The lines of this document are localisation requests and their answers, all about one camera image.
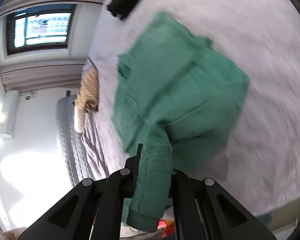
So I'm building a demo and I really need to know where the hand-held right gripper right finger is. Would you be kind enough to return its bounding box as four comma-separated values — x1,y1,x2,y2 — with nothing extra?
169,169,278,240

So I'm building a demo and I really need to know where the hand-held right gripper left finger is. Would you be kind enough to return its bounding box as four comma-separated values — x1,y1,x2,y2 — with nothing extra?
17,144,143,240

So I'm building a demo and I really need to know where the green work jacket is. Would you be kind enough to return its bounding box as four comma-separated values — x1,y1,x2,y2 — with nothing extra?
111,10,250,233

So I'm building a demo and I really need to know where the red box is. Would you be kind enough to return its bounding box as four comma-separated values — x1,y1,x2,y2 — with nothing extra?
157,219,175,230

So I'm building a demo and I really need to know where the cream knit pillow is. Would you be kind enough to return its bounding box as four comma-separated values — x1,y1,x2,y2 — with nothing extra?
74,107,87,133

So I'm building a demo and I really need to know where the beige striped cloth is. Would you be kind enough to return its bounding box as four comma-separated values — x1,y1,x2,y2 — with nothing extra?
74,66,100,113

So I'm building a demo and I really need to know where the lilac embossed bedspread bed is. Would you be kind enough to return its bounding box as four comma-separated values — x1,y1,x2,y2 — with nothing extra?
81,0,300,217

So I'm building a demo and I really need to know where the dark framed window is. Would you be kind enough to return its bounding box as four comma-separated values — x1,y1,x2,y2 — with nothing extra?
5,4,77,57

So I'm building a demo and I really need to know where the black folded garment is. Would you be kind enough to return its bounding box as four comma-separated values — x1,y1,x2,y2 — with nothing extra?
107,0,155,20

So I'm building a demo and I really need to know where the white wall air conditioner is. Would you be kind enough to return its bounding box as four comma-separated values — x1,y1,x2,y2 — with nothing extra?
0,90,20,139

